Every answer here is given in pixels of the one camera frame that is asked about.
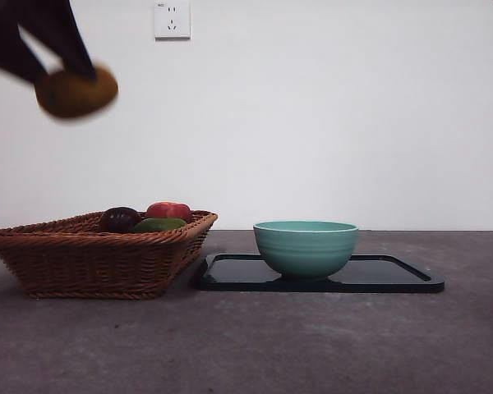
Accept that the dark rectangular tray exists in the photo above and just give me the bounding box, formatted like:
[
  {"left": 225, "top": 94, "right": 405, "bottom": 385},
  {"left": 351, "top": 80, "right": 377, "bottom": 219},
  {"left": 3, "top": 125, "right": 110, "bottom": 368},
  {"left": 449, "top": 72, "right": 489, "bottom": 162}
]
[{"left": 194, "top": 252, "right": 446, "bottom": 294}]

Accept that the brown wicker basket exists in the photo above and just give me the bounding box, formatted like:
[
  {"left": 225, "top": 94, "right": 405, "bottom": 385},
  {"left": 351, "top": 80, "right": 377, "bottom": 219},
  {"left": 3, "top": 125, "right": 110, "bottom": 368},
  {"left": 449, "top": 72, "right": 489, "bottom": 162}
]
[{"left": 0, "top": 209, "right": 219, "bottom": 300}]

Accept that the red peach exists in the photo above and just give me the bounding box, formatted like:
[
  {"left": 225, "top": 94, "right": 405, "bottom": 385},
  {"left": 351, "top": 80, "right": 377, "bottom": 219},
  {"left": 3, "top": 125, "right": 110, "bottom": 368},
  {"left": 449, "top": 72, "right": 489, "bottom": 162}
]
[{"left": 145, "top": 201, "right": 193, "bottom": 224}]

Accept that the green avocado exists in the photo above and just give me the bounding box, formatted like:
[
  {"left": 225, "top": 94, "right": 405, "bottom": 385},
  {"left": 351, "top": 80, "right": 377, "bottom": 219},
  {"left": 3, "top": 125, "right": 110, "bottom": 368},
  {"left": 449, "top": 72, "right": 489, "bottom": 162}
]
[{"left": 131, "top": 217, "right": 188, "bottom": 235}]

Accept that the white wall socket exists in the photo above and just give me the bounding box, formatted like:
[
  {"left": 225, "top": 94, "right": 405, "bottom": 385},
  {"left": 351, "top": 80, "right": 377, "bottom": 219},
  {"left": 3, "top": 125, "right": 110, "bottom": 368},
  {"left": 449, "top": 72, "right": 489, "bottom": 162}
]
[{"left": 154, "top": 0, "right": 192, "bottom": 41}]

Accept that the dark purple plum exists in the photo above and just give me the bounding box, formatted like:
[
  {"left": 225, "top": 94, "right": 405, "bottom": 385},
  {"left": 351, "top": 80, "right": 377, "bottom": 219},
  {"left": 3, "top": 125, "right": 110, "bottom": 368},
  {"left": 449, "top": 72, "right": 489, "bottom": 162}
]
[{"left": 98, "top": 206, "right": 142, "bottom": 234}]

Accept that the teal bowl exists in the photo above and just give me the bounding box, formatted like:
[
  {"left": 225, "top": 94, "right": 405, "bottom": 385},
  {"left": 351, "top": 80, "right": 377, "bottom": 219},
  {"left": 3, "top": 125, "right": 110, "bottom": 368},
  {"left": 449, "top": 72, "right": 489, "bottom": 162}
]
[{"left": 252, "top": 220, "right": 360, "bottom": 282}]

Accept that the brown kiwi fruit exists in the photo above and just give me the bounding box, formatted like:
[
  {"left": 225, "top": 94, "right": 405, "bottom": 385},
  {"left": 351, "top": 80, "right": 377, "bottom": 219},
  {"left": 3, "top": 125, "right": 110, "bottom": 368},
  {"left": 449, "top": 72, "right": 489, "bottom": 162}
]
[{"left": 34, "top": 61, "right": 120, "bottom": 121}]

